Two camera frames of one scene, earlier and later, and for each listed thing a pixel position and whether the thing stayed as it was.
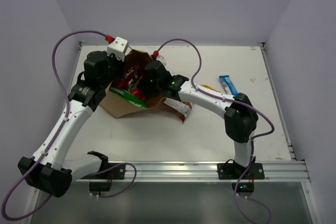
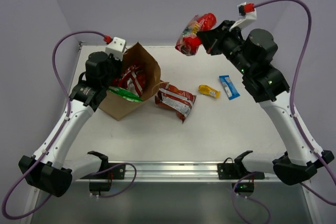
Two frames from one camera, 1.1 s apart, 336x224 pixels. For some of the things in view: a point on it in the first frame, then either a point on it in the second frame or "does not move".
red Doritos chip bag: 182,108 does not move
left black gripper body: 115,67 does not move
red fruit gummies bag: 136,92 → 189,41
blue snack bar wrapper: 228,85 does not move
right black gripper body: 147,85 → 231,46
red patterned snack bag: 132,77 does not move
